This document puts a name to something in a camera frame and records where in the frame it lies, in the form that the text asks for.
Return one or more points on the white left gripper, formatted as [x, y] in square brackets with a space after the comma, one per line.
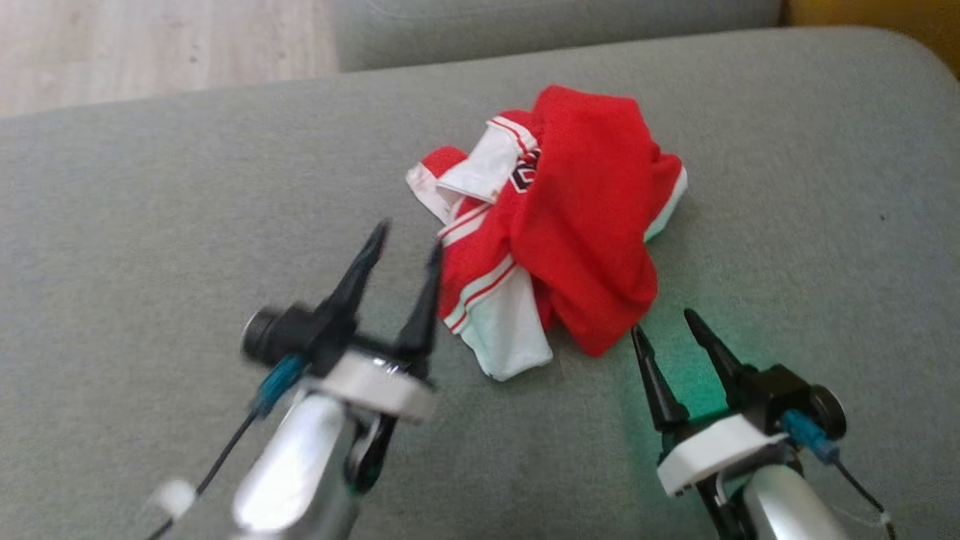
[375, 390]

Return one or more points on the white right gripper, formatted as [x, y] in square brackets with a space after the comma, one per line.
[712, 454]

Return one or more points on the red mesh shorts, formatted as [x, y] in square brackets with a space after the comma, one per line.
[592, 225]

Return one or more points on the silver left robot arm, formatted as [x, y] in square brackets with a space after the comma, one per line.
[292, 465]

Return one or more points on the large grey sofa chaise cushion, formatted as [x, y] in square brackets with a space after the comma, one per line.
[150, 225]

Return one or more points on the grey sofa seat cushion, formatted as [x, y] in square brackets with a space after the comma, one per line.
[562, 30]

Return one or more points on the large yellow sofa back cushion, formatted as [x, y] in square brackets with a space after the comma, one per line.
[900, 22]

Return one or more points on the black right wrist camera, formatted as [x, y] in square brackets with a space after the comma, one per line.
[787, 390]

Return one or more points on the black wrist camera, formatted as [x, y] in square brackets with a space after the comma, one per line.
[787, 390]
[281, 334]

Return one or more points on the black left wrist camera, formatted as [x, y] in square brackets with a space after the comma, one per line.
[281, 334]

